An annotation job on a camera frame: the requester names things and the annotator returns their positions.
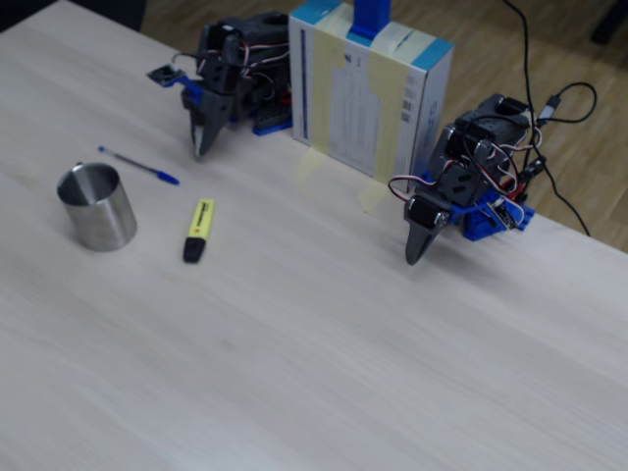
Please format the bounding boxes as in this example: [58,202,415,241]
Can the red white black servo wire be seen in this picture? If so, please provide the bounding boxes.
[387,174,443,203]

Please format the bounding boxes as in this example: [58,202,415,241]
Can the blue arm base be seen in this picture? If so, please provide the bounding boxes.
[252,105,294,136]
[416,166,537,242]

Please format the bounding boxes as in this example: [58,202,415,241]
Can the yellow highlighter pen black cap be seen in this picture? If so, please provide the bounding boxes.
[182,197,217,265]

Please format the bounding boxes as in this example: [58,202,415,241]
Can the beige masking tape strip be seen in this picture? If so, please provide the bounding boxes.
[357,48,412,217]
[293,7,347,192]

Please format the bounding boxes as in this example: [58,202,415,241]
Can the thin black cable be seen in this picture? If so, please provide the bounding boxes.
[500,0,537,119]

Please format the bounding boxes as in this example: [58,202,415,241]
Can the black furniture leg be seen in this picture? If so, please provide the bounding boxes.
[590,0,628,46]

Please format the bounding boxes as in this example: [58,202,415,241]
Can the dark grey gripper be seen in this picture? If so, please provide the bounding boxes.
[188,47,246,160]
[403,160,488,266]

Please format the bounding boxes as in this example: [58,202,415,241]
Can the white and blue cardboard box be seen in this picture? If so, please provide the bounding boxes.
[288,0,455,195]

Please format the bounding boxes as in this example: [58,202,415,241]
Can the blue camera post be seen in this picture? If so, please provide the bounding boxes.
[346,0,393,46]

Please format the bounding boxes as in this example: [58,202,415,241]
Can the black cable with plug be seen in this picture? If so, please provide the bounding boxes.
[537,81,599,237]

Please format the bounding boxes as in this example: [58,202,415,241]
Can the blue ballpoint pen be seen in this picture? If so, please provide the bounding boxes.
[96,145,181,186]

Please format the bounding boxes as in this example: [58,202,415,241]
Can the silver metal cup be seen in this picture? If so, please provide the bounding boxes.
[56,161,138,253]

